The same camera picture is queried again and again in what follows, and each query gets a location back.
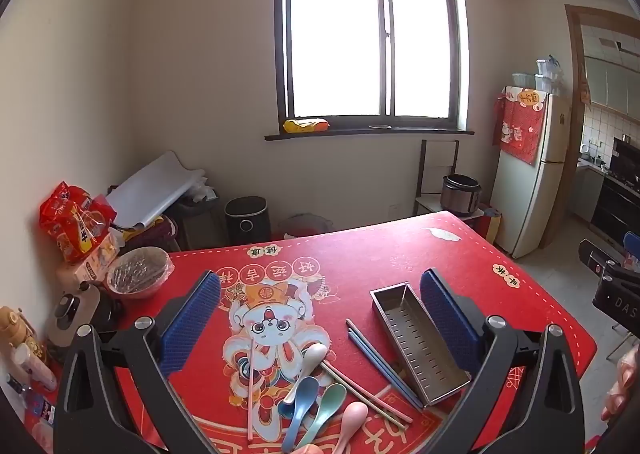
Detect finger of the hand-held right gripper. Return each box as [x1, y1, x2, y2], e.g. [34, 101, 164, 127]
[579, 238, 621, 280]

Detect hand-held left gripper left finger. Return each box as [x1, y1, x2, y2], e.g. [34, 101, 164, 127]
[52, 270, 223, 454]

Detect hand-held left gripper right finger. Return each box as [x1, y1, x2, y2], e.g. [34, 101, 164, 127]
[419, 268, 586, 454]

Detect metal utensil box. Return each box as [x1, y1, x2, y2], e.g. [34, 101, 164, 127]
[370, 281, 473, 409]

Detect blue chopstick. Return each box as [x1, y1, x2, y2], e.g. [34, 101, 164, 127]
[348, 331, 421, 411]
[352, 327, 425, 408]

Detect pink chopstick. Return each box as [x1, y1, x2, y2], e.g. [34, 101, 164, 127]
[247, 340, 259, 441]
[320, 363, 414, 424]

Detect white spoon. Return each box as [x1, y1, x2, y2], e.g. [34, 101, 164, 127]
[282, 343, 328, 405]

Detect blue spoon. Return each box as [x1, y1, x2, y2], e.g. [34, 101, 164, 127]
[277, 376, 321, 454]

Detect pink spoon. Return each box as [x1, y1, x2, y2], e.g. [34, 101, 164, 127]
[300, 401, 369, 454]

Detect green spoon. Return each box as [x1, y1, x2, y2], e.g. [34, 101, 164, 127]
[295, 383, 348, 452]

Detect person's right hand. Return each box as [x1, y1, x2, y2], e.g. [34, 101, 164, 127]
[601, 343, 640, 424]

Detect black kitchen oven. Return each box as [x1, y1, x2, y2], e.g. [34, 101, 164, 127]
[590, 137, 640, 240]

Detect bowl covered with plastic wrap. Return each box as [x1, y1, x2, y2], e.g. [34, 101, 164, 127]
[106, 247, 174, 299]

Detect white fridge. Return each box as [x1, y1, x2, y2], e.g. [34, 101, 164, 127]
[490, 87, 572, 259]

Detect red printed table mat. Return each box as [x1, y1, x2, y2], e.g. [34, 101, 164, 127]
[20, 211, 598, 454]

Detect black electric pot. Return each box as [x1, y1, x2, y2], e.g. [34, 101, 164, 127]
[47, 281, 123, 360]

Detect yellow snack box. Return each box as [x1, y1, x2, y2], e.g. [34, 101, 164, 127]
[62, 229, 123, 285]

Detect black air fryer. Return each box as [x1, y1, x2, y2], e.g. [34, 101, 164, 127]
[224, 196, 272, 245]

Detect black rice cooker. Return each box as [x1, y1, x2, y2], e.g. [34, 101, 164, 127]
[441, 174, 482, 216]

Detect white rolled board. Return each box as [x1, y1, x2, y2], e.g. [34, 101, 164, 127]
[106, 150, 207, 230]

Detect red round stool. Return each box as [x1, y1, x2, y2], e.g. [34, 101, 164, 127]
[278, 214, 333, 240]

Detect red printed cloth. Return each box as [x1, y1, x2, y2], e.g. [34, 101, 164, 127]
[492, 87, 548, 165]

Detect red snack bag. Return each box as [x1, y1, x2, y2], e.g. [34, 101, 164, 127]
[40, 181, 117, 264]

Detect white bottle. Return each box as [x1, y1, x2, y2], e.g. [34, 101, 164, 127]
[14, 343, 58, 391]

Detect beige bottle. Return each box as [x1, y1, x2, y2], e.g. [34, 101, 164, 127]
[0, 305, 38, 360]

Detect clear plastic container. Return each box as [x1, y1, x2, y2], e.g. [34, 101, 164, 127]
[534, 57, 563, 95]

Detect yellow bag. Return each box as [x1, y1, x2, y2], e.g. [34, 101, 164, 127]
[283, 118, 332, 134]

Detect dark framed window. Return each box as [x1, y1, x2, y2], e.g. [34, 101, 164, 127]
[265, 0, 475, 141]

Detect wooden door frame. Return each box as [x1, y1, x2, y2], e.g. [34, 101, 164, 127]
[537, 4, 640, 250]

